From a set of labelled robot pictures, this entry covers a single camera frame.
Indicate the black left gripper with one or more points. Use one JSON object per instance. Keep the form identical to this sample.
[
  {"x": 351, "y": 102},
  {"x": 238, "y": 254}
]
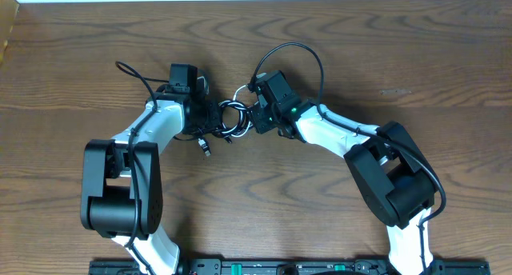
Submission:
[{"x": 215, "y": 121}]

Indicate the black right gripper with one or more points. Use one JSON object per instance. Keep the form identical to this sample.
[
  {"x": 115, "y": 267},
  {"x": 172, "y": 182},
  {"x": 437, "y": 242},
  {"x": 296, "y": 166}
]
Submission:
[{"x": 257, "y": 121}]

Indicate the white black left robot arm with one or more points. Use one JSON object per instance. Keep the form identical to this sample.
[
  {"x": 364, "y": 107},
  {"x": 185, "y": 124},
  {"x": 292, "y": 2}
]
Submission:
[{"x": 122, "y": 196}]

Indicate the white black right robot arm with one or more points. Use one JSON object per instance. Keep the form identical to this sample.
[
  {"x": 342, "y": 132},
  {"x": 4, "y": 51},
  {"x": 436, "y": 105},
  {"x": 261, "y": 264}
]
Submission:
[{"x": 393, "y": 177}]

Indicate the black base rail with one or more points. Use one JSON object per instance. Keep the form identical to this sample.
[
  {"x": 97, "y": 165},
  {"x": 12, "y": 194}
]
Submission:
[{"x": 370, "y": 267}]

